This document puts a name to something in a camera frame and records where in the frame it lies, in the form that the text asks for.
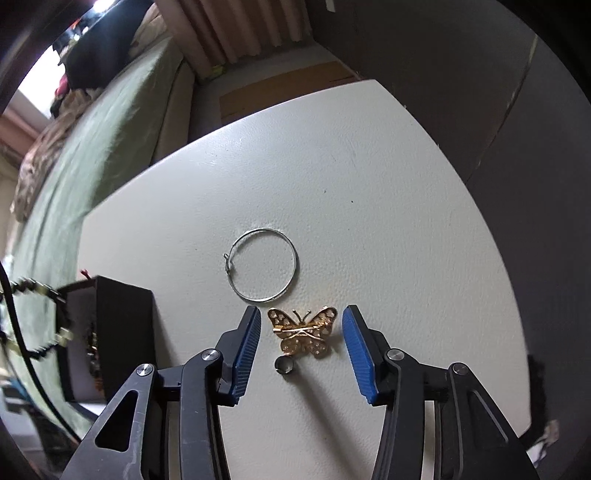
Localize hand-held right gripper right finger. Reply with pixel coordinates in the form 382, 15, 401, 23
342, 305, 541, 480

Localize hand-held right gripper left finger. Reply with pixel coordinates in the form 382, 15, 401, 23
60, 305, 262, 480

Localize gold butterfly brooch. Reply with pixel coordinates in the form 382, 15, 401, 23
268, 305, 339, 357

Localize black box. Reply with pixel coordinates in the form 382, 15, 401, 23
58, 275, 156, 404

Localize black and gold beaded bracelet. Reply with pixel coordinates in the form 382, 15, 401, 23
4, 278, 73, 361

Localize thin silver hoop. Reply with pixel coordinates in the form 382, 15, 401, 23
222, 229, 300, 304

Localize white square table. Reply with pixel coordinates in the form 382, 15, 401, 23
76, 78, 533, 480

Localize brown cardboard floor mat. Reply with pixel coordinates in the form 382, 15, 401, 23
218, 58, 366, 124

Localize dark grey wardrobe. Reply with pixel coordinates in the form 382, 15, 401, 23
318, 0, 591, 370

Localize beige crumpled blanket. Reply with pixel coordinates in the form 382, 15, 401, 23
11, 88, 71, 223

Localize wide pink curtain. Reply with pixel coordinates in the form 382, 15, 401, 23
154, 0, 320, 80

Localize pile of dark clothes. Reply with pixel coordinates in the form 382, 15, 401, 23
51, 0, 154, 93

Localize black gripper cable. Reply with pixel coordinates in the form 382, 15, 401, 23
0, 261, 81, 444

